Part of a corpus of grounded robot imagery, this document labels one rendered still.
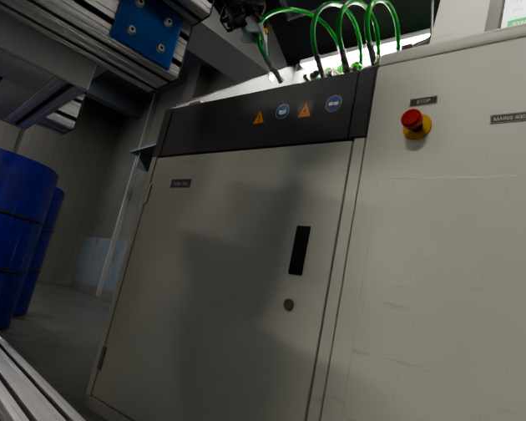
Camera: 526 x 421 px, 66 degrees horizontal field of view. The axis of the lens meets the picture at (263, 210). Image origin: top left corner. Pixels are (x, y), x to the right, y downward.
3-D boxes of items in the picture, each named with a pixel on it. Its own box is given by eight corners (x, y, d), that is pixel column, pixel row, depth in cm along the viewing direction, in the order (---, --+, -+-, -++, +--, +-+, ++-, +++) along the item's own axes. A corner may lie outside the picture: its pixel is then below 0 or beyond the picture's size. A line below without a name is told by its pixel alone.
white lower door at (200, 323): (88, 394, 108) (154, 156, 123) (95, 394, 110) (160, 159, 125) (286, 515, 68) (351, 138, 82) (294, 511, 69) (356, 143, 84)
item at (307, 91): (159, 155, 122) (173, 108, 126) (171, 161, 126) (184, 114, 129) (347, 138, 83) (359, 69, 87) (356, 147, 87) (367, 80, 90)
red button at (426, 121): (393, 131, 73) (397, 105, 74) (401, 141, 76) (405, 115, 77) (423, 129, 70) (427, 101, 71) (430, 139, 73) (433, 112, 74)
